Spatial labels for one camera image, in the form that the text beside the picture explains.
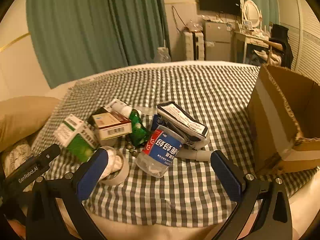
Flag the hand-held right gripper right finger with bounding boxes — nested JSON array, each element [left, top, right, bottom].
[[210, 150, 293, 240]]

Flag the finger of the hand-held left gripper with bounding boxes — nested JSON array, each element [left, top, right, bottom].
[[31, 144, 62, 167]]

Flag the black wall television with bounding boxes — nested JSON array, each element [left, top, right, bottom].
[[197, 0, 241, 16]]

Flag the beige pillow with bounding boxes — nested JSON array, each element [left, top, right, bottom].
[[0, 95, 62, 153]]

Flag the green medicine box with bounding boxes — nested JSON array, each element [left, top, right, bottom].
[[54, 114, 99, 163]]

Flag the white oval mirror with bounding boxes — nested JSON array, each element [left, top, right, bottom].
[[242, 0, 262, 29]]

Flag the white louvered wardrobe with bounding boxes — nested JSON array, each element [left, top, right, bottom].
[[275, 0, 320, 85]]

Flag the floral bed sheet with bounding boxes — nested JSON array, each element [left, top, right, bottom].
[[0, 140, 33, 180]]

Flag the white dressing table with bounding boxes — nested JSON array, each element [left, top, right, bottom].
[[234, 29, 272, 64]]

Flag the black and white pouch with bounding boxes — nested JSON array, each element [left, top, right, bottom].
[[156, 102, 209, 143]]

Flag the white tube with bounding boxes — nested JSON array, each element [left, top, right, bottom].
[[104, 99, 134, 117]]

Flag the red and white box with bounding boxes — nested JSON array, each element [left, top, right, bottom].
[[90, 112, 132, 140]]

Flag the dark bead bracelet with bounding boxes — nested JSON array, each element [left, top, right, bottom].
[[125, 140, 145, 158]]

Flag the grey fridge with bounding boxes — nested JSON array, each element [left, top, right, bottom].
[[203, 21, 233, 61]]

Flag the narrow green curtain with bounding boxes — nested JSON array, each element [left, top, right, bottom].
[[241, 0, 280, 28]]

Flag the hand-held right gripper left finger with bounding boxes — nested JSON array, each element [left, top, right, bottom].
[[25, 148, 110, 240]]

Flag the wide green curtain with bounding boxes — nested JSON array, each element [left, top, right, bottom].
[[26, 0, 172, 89]]

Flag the green snack packet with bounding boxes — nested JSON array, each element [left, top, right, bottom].
[[127, 109, 150, 148]]

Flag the wall cable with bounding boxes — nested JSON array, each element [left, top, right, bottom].
[[171, 5, 187, 33]]

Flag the grey hose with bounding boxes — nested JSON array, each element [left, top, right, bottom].
[[180, 140, 213, 161]]

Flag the brown cardboard box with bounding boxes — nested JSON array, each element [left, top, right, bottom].
[[247, 64, 320, 175]]

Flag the large clear water bottle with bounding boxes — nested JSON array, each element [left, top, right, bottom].
[[156, 46, 172, 62]]

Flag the white tape roll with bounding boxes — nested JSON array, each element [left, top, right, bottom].
[[100, 146, 130, 186]]

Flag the grey checked blanket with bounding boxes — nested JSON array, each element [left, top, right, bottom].
[[30, 64, 320, 228]]

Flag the white foam boxes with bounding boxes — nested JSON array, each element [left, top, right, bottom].
[[184, 31, 205, 61]]

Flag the clear blue label plastic bottle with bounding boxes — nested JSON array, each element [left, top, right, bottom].
[[136, 125, 185, 178]]

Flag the black garment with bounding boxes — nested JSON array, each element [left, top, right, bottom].
[[269, 24, 294, 68]]

